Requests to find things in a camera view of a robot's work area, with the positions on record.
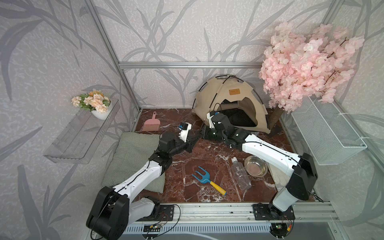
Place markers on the blue yellow garden fork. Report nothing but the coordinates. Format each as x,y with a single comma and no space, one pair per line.
205,179

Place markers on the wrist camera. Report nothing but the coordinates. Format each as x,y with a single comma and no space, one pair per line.
184,130
213,120

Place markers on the clear plastic bottle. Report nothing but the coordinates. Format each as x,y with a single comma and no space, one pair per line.
240,175

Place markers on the steel bowl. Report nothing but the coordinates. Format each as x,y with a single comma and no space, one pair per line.
256,167

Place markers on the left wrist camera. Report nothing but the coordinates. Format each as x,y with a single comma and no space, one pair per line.
184,130

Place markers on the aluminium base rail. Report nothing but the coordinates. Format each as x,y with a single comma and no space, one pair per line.
196,213

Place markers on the pink small brush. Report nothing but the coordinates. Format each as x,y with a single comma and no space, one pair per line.
152,125

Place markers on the green checked cushion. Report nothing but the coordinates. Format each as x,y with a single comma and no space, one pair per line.
131,155

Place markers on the clear acrylic shelf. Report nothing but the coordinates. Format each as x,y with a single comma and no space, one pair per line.
80,139

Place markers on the bagged white gloves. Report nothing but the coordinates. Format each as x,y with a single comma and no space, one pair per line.
279,177

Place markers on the beige pet tent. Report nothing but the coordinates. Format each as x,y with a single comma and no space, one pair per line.
234,98

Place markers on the white wire basket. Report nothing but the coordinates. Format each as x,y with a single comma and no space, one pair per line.
328,134

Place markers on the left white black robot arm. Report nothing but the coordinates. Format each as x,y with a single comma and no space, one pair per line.
115,208

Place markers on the small potted flowers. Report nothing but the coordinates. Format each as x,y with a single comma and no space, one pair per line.
95,102

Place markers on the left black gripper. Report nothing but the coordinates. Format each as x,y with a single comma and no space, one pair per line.
191,139

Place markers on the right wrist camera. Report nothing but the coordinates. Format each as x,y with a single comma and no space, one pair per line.
213,120

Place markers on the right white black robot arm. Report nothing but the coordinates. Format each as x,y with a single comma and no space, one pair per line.
299,168

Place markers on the pink blossom tree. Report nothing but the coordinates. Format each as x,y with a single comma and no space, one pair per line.
298,66

